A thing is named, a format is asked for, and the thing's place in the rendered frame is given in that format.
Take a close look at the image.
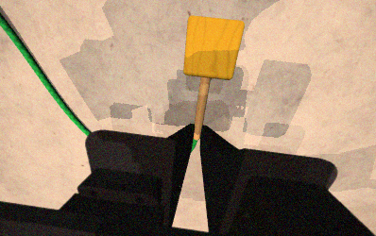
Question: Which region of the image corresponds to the orange block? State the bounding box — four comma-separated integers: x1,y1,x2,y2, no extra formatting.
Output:
183,15,245,80

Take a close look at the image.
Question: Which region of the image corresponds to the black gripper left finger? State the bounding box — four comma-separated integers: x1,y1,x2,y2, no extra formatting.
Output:
85,124,195,227

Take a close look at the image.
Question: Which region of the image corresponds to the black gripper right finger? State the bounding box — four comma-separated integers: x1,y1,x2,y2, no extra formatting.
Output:
200,126,338,235

